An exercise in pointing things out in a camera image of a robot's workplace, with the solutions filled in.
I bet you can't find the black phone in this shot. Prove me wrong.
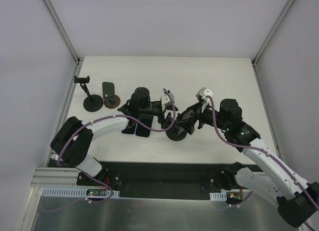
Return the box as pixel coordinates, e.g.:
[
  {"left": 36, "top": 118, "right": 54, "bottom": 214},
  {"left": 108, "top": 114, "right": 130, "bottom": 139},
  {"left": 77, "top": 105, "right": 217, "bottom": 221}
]
[{"left": 135, "top": 115, "right": 154, "bottom": 138}]

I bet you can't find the light blue phone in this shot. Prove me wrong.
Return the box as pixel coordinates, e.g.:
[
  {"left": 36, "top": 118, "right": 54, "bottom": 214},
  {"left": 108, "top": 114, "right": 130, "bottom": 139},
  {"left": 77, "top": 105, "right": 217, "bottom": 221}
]
[{"left": 121, "top": 124, "right": 136, "bottom": 135}]

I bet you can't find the brown-base phone stand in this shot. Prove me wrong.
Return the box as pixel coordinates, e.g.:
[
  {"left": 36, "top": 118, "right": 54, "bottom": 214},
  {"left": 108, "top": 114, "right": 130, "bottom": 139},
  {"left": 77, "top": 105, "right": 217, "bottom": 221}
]
[{"left": 102, "top": 82, "right": 121, "bottom": 109}]

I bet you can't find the black round-base phone stand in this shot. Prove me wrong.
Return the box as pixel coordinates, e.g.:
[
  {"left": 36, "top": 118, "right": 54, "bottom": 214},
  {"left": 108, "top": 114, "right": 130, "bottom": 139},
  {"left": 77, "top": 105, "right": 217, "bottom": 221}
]
[{"left": 74, "top": 76, "right": 103, "bottom": 112}]

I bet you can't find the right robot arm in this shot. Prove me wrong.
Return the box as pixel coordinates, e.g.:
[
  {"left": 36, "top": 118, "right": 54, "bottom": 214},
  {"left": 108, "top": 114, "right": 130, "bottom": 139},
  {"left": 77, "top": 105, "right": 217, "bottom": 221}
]
[{"left": 176, "top": 96, "right": 319, "bottom": 228}]

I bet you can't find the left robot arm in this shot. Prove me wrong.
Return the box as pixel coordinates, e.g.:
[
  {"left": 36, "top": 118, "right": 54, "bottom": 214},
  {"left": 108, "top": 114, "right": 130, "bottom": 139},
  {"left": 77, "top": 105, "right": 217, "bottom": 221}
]
[{"left": 50, "top": 87, "right": 177, "bottom": 186}]

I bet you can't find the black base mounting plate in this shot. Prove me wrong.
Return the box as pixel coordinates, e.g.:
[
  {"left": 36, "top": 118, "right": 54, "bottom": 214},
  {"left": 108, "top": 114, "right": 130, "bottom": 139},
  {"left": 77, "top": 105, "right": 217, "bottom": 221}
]
[{"left": 47, "top": 159, "right": 259, "bottom": 199}]

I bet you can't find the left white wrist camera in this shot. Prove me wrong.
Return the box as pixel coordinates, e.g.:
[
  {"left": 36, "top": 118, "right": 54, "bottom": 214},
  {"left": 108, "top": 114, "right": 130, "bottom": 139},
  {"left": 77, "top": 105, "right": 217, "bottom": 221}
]
[{"left": 160, "top": 88, "right": 174, "bottom": 112}]

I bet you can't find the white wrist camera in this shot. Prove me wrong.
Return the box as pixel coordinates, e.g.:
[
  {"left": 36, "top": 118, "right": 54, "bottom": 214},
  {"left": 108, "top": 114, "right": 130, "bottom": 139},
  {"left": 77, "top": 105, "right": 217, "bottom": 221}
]
[
  {"left": 196, "top": 87, "right": 213, "bottom": 113},
  {"left": 160, "top": 88, "right": 174, "bottom": 112}
]

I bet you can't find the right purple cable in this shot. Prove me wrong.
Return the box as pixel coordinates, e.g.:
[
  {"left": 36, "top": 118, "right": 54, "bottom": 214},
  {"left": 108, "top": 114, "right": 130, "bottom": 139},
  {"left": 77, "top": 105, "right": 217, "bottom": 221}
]
[{"left": 208, "top": 96, "right": 319, "bottom": 231}]

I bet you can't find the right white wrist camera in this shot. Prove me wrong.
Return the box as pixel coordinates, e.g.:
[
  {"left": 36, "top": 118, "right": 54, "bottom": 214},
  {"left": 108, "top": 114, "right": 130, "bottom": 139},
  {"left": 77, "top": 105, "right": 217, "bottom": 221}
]
[{"left": 196, "top": 87, "right": 213, "bottom": 113}]

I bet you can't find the right aluminium frame post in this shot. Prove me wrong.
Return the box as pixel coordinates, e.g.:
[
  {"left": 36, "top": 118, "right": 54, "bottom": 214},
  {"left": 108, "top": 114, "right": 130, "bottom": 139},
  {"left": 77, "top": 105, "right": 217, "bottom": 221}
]
[{"left": 251, "top": 0, "right": 296, "bottom": 67}]

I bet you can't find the aluminium frame post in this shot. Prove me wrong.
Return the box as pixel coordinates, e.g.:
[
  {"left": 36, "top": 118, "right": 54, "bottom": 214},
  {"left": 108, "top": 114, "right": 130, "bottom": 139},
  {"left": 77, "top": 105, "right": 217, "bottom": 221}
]
[
  {"left": 251, "top": 0, "right": 296, "bottom": 67},
  {"left": 42, "top": 0, "right": 82, "bottom": 65}
]

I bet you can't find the right white cable duct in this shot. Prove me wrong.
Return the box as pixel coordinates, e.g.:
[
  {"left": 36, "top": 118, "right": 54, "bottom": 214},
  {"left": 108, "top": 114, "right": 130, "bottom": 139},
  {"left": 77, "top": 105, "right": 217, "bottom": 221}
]
[{"left": 209, "top": 192, "right": 227, "bottom": 202}]

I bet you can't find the white cable duct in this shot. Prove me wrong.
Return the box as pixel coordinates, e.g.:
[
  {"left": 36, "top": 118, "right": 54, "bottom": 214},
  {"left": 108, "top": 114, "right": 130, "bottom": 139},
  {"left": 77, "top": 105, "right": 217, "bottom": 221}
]
[
  {"left": 209, "top": 192, "right": 227, "bottom": 202},
  {"left": 42, "top": 187, "right": 120, "bottom": 199}
]

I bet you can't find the left aluminium frame post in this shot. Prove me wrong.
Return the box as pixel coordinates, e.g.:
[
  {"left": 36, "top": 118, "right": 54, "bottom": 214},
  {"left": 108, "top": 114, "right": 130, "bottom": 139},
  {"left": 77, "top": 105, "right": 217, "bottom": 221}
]
[{"left": 42, "top": 0, "right": 82, "bottom": 65}]

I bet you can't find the left white cable duct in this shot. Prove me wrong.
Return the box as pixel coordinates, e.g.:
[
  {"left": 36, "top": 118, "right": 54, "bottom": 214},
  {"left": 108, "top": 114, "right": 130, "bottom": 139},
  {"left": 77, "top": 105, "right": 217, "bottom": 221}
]
[{"left": 42, "top": 187, "right": 120, "bottom": 199}]

